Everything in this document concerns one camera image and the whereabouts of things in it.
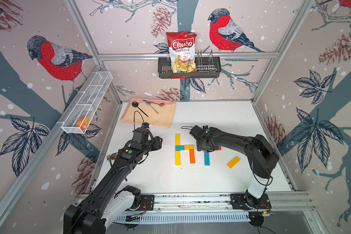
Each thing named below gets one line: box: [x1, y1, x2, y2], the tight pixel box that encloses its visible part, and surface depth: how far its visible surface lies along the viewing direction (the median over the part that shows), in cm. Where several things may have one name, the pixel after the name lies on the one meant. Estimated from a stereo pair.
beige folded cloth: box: [120, 97, 176, 129], surface depth 116 cm
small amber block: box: [184, 144, 195, 151], surface depth 95 cm
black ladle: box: [131, 101, 149, 118], surface depth 120 cm
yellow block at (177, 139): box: [175, 133, 181, 146], surface depth 100 cm
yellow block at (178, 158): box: [175, 150, 181, 166], surface depth 92 cm
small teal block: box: [175, 145, 185, 151], surface depth 95 cm
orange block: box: [189, 149, 196, 164], surface depth 92 cm
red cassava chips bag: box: [166, 31, 199, 79], surface depth 85 cm
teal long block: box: [203, 150, 211, 166], surface depth 90 cm
